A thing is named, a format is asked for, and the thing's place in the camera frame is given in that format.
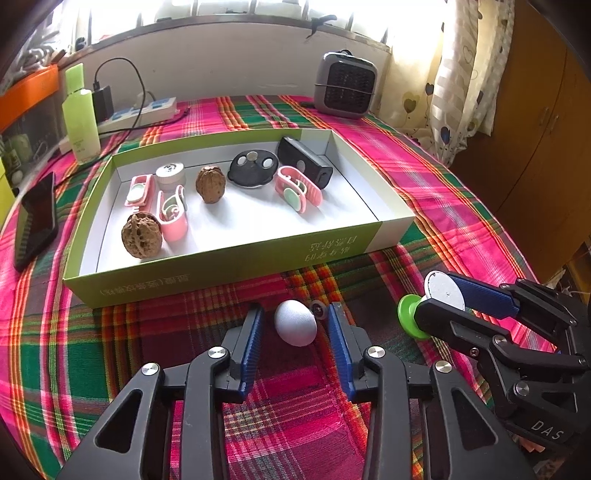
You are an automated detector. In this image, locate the white blue power strip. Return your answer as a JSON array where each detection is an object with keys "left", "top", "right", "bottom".
[{"left": 58, "top": 95, "right": 180, "bottom": 156}]

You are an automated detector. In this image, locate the wooden cabinet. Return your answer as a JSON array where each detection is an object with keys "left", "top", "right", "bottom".
[{"left": 452, "top": 1, "right": 590, "bottom": 282}]

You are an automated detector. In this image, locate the brown walnut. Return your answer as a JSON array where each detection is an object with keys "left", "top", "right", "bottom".
[
  {"left": 195, "top": 165, "right": 226, "bottom": 204},
  {"left": 121, "top": 212, "right": 163, "bottom": 259}
]

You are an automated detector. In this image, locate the black charger plug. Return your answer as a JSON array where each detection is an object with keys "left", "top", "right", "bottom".
[{"left": 92, "top": 81, "right": 114, "bottom": 123}]

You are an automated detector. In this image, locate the heart pattern curtain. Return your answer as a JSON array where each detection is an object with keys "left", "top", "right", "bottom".
[{"left": 378, "top": 0, "right": 516, "bottom": 166}]

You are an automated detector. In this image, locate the black smartphone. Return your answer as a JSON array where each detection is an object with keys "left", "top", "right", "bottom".
[{"left": 13, "top": 172, "right": 58, "bottom": 273}]

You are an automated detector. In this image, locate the yellow shoe box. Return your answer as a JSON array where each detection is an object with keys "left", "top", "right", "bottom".
[{"left": 0, "top": 161, "right": 15, "bottom": 228}]

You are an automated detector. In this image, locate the black charging cable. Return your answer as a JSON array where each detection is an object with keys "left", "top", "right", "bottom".
[{"left": 52, "top": 57, "right": 191, "bottom": 190}]

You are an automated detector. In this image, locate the green lotion bottle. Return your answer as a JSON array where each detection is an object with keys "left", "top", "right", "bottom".
[{"left": 62, "top": 64, "right": 101, "bottom": 165}]

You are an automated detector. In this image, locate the white ball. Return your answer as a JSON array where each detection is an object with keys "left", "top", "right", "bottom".
[{"left": 274, "top": 300, "right": 318, "bottom": 347}]

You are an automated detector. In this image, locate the black round disc with holes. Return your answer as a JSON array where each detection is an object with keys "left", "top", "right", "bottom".
[{"left": 226, "top": 149, "right": 279, "bottom": 189}]

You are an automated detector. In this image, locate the small grey wheel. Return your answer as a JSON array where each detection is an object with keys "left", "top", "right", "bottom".
[{"left": 310, "top": 300, "right": 328, "bottom": 320}]

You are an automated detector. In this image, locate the black rectangular device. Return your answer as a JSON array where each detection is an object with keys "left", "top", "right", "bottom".
[{"left": 276, "top": 136, "right": 334, "bottom": 190}]

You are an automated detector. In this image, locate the plaid pink green tablecloth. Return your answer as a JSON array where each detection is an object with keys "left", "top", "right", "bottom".
[{"left": 1, "top": 95, "right": 532, "bottom": 479}]

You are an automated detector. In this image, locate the pink small clip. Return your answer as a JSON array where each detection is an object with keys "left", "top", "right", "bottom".
[{"left": 274, "top": 166, "right": 322, "bottom": 214}]

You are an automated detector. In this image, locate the green white cardboard tray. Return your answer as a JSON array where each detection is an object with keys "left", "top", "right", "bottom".
[{"left": 63, "top": 129, "right": 415, "bottom": 308}]

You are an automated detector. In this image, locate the white round jar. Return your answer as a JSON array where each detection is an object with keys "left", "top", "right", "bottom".
[{"left": 155, "top": 162, "right": 185, "bottom": 191}]

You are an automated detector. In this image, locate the pink clip with mint pad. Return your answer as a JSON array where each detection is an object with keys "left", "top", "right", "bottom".
[{"left": 124, "top": 174, "right": 154, "bottom": 209}]

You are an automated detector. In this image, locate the black clip on windowsill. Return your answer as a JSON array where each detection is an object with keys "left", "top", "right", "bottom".
[{"left": 305, "top": 15, "right": 338, "bottom": 40}]

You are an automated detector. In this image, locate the pink curved clip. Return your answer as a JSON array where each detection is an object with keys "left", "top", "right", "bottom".
[{"left": 156, "top": 185, "right": 188, "bottom": 243}]

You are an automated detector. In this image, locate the grey small heater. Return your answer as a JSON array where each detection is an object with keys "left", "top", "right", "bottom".
[{"left": 314, "top": 50, "right": 378, "bottom": 119}]

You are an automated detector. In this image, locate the orange plastic tray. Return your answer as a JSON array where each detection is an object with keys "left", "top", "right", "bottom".
[{"left": 0, "top": 65, "right": 59, "bottom": 133}]

